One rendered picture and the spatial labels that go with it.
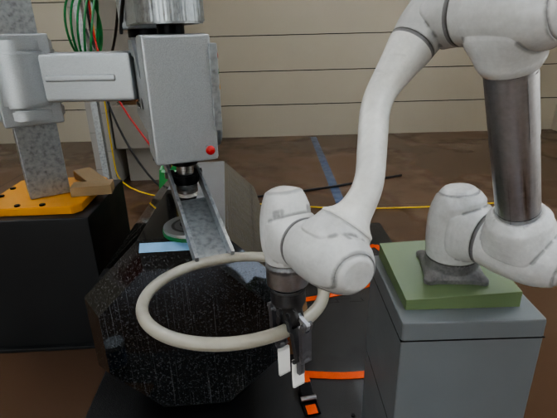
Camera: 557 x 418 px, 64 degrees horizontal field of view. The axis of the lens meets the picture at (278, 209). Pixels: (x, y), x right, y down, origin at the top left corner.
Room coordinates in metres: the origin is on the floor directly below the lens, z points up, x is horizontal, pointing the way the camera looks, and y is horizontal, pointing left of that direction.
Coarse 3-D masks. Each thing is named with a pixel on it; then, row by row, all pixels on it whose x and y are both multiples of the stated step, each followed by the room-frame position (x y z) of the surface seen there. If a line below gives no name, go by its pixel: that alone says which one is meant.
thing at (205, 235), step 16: (176, 192) 1.48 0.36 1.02; (208, 192) 1.49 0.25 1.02; (192, 208) 1.46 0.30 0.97; (208, 208) 1.47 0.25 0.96; (192, 224) 1.37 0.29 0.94; (208, 224) 1.38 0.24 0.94; (192, 240) 1.24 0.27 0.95; (208, 240) 1.30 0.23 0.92; (224, 240) 1.28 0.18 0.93; (192, 256) 1.20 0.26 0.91
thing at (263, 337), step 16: (208, 256) 1.19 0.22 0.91; (224, 256) 1.20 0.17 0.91; (240, 256) 1.20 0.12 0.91; (256, 256) 1.19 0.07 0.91; (176, 272) 1.11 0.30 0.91; (160, 288) 1.05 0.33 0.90; (144, 304) 0.92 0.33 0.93; (320, 304) 0.88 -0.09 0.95; (144, 320) 0.84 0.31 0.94; (160, 336) 0.79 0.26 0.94; (176, 336) 0.77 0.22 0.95; (192, 336) 0.77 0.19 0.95; (240, 336) 0.76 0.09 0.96; (256, 336) 0.76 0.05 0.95; (272, 336) 0.76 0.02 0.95; (288, 336) 0.78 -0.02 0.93
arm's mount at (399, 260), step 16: (384, 256) 1.31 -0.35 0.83; (400, 256) 1.29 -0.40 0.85; (416, 256) 1.28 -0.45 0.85; (400, 272) 1.20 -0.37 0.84; (416, 272) 1.19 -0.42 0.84; (400, 288) 1.12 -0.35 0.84; (416, 288) 1.11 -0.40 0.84; (432, 288) 1.10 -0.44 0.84; (448, 288) 1.10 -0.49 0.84; (464, 288) 1.09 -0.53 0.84; (480, 288) 1.09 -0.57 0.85; (496, 288) 1.08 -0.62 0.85; (512, 288) 1.08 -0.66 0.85; (416, 304) 1.06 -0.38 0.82; (432, 304) 1.06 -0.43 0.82; (448, 304) 1.06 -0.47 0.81; (464, 304) 1.06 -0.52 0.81; (480, 304) 1.06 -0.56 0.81; (496, 304) 1.06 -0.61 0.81; (512, 304) 1.06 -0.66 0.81
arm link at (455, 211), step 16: (448, 192) 1.16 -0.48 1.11; (464, 192) 1.14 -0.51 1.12; (480, 192) 1.15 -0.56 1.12; (432, 208) 1.18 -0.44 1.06; (448, 208) 1.13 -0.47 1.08; (464, 208) 1.11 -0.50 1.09; (480, 208) 1.12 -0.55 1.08; (432, 224) 1.17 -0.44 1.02; (448, 224) 1.12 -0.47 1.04; (464, 224) 1.09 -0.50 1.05; (432, 240) 1.16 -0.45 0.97; (448, 240) 1.11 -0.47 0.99; (464, 240) 1.08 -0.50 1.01; (432, 256) 1.16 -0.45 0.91; (448, 256) 1.13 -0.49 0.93; (464, 256) 1.08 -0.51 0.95
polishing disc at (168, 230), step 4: (172, 220) 1.64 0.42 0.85; (176, 220) 1.63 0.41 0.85; (164, 224) 1.60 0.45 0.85; (168, 224) 1.60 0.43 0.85; (172, 224) 1.59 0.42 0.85; (176, 224) 1.59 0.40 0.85; (164, 228) 1.56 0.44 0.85; (168, 228) 1.56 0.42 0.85; (172, 228) 1.55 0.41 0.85; (176, 228) 1.55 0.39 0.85; (180, 228) 1.55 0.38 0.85; (164, 232) 1.54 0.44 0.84; (168, 232) 1.52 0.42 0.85; (172, 232) 1.52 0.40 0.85; (176, 232) 1.52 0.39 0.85; (180, 232) 1.51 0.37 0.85; (172, 236) 1.50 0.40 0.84; (176, 236) 1.49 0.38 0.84; (180, 236) 1.49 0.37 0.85; (184, 236) 1.49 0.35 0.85
